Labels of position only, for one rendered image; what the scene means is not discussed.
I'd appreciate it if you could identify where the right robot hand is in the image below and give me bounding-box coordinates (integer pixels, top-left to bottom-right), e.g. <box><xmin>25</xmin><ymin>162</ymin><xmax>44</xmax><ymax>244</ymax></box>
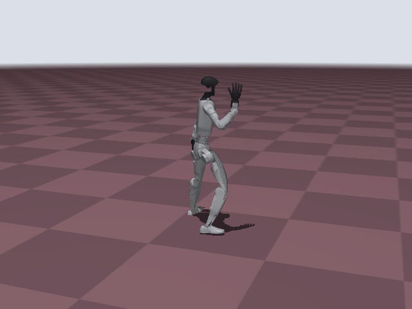
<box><xmin>228</xmin><ymin>82</ymin><xmax>242</xmax><ymax>107</ymax></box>

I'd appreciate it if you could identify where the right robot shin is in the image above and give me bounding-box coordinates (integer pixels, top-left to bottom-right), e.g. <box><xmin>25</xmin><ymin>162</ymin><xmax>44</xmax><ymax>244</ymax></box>
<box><xmin>205</xmin><ymin>188</ymin><xmax>228</xmax><ymax>228</ymax></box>

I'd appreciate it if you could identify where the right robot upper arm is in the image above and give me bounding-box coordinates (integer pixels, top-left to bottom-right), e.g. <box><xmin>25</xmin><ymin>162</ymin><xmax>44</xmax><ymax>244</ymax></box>
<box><xmin>203</xmin><ymin>103</ymin><xmax>227</xmax><ymax>130</ymax></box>

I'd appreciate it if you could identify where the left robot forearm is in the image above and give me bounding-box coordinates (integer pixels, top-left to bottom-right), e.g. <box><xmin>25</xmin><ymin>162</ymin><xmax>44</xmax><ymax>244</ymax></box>
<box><xmin>191</xmin><ymin>122</ymin><xmax>199</xmax><ymax>142</ymax></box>

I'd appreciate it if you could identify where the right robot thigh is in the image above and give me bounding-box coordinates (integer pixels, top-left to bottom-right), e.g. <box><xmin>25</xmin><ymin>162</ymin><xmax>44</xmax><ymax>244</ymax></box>
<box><xmin>201</xmin><ymin>149</ymin><xmax>228</xmax><ymax>197</ymax></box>

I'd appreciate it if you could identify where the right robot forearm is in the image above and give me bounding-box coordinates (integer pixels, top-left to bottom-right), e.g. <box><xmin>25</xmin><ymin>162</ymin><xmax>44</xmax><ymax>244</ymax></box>
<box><xmin>218</xmin><ymin>102</ymin><xmax>238</xmax><ymax>127</ymax></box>

